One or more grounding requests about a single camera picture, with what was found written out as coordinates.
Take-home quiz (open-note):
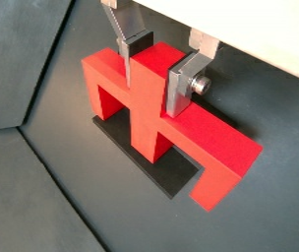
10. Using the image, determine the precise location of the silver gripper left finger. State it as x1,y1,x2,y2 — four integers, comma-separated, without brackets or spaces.
102,0,154,80

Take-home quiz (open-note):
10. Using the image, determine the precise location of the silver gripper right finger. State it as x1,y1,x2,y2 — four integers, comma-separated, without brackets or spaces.
166,29,220,117

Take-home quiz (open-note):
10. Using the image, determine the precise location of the red E-shaped block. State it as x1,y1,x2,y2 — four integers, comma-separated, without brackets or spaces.
82,42,263,211

